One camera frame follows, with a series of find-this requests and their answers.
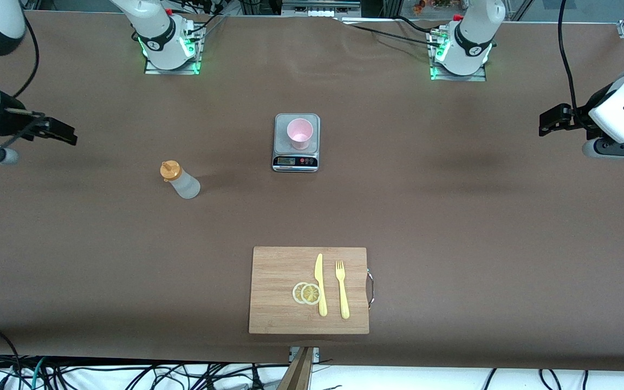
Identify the bamboo cutting board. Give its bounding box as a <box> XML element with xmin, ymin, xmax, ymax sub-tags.
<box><xmin>248</xmin><ymin>246</ymin><xmax>370</xmax><ymax>335</ymax></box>

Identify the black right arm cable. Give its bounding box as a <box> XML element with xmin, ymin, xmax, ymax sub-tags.
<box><xmin>15</xmin><ymin>15</ymin><xmax>40</xmax><ymax>99</ymax></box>

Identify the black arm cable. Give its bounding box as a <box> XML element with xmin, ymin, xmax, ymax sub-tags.
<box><xmin>557</xmin><ymin>0</ymin><xmax>581</xmax><ymax>110</ymax></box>
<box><xmin>15</xmin><ymin>15</ymin><xmax>40</xmax><ymax>99</ymax></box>

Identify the long black table cable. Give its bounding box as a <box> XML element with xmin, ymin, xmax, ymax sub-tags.
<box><xmin>339</xmin><ymin>21</ymin><xmax>437</xmax><ymax>47</ymax></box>

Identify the pink plastic cup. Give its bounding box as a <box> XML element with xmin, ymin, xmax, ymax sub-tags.
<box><xmin>287</xmin><ymin>118</ymin><xmax>314</xmax><ymax>151</ymax></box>

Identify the brown table cover sheet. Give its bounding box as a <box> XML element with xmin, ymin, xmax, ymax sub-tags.
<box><xmin>0</xmin><ymin>10</ymin><xmax>624</xmax><ymax>373</ymax></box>

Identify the yellow plastic fork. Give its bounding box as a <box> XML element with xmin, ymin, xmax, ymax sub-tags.
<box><xmin>335</xmin><ymin>260</ymin><xmax>350</xmax><ymax>320</ymax></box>

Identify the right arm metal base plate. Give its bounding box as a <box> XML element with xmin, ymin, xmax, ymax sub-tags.
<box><xmin>144</xmin><ymin>24</ymin><xmax>203</xmax><ymax>75</ymax></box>

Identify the wooden post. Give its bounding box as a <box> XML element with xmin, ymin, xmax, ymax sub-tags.
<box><xmin>277</xmin><ymin>347</ymin><xmax>315</xmax><ymax>390</ymax></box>

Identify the silver digital kitchen scale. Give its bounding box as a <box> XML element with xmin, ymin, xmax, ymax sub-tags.
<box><xmin>272</xmin><ymin>113</ymin><xmax>321</xmax><ymax>173</ymax></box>

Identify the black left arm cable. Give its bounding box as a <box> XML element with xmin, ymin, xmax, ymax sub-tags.
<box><xmin>557</xmin><ymin>0</ymin><xmax>581</xmax><ymax>110</ymax></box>

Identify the clear sauce bottle orange cap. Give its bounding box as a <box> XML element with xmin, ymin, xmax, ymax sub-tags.
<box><xmin>160</xmin><ymin>160</ymin><xmax>201</xmax><ymax>199</ymax></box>

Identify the short black table cable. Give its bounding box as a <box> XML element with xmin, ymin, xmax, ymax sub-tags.
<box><xmin>393</xmin><ymin>15</ymin><xmax>445</xmax><ymax>34</ymax></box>

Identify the teal floor cable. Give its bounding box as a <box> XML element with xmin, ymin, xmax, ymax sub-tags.
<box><xmin>30</xmin><ymin>356</ymin><xmax>48</xmax><ymax>390</ymax></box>

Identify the yellow plastic knife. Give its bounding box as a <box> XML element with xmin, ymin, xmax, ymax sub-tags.
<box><xmin>314</xmin><ymin>253</ymin><xmax>328</xmax><ymax>317</ymax></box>

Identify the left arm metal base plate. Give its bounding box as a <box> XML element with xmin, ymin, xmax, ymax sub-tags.
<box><xmin>428</xmin><ymin>30</ymin><xmax>487</xmax><ymax>82</ymax></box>

